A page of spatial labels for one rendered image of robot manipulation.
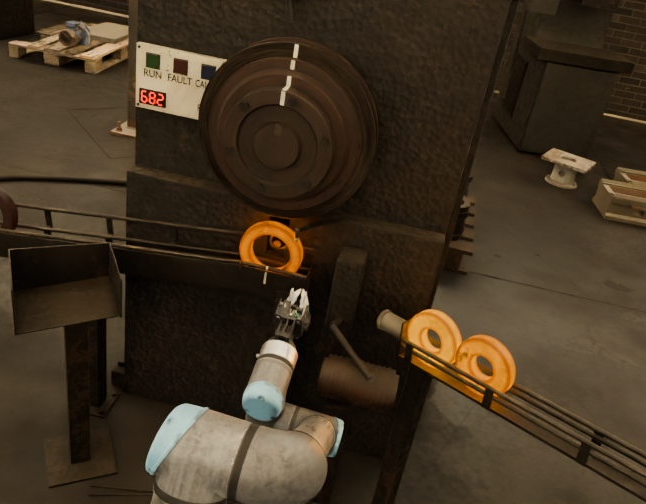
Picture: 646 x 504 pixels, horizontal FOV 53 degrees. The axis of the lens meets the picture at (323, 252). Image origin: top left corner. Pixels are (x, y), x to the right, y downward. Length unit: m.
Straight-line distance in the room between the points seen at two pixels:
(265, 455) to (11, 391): 1.66
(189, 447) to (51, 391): 1.56
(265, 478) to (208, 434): 0.11
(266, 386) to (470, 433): 1.28
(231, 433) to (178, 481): 0.10
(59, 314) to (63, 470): 0.59
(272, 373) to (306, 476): 0.49
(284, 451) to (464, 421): 1.68
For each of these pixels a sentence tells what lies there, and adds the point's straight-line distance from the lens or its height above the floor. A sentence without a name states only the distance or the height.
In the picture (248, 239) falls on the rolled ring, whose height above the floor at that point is 0.78.
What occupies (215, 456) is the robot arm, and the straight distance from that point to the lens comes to 1.00.
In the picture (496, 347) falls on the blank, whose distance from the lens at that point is 1.62.
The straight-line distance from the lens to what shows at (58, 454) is 2.30.
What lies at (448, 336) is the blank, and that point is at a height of 0.75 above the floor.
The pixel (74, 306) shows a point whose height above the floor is 0.60.
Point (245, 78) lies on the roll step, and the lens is 1.67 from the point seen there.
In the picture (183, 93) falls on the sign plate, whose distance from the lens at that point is 1.91.
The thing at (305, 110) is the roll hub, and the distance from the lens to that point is 1.58.
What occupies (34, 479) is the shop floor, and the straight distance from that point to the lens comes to 2.26.
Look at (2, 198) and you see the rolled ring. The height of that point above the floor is 0.72.
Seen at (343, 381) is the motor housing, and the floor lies 0.50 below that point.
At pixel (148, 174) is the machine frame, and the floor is 0.87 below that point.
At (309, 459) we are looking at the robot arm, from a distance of 1.04.
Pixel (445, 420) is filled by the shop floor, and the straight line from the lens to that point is 2.61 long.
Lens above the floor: 1.68
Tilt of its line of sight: 29 degrees down
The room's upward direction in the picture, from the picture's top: 10 degrees clockwise
